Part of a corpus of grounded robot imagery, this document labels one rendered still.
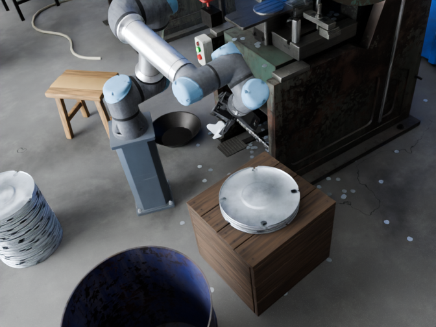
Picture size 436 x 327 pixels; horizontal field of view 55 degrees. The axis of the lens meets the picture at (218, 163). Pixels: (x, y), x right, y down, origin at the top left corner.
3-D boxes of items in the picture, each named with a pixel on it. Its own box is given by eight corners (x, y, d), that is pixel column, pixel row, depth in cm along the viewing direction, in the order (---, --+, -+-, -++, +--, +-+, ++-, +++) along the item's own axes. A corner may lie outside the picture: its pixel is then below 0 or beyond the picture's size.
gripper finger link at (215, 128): (201, 131, 144) (214, 113, 138) (217, 139, 145) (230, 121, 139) (200, 137, 141) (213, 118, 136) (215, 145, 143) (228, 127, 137)
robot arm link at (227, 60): (205, 53, 110) (228, 89, 111) (237, 36, 115) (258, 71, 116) (196, 64, 117) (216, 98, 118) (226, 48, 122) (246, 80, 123)
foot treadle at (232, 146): (228, 163, 205) (226, 156, 201) (217, 152, 212) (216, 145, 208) (322, 116, 223) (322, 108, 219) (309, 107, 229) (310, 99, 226)
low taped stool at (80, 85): (133, 119, 259) (119, 71, 236) (117, 145, 243) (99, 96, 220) (84, 114, 268) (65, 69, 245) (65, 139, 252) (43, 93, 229)
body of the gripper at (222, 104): (217, 95, 138) (229, 85, 127) (239, 108, 140) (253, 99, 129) (207, 115, 137) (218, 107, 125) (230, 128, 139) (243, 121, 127)
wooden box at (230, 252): (257, 317, 160) (252, 267, 136) (198, 254, 183) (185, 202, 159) (329, 255, 175) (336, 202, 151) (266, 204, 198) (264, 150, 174)
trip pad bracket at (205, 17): (215, 51, 202) (210, 12, 189) (205, 44, 209) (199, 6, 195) (226, 47, 204) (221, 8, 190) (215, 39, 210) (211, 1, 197)
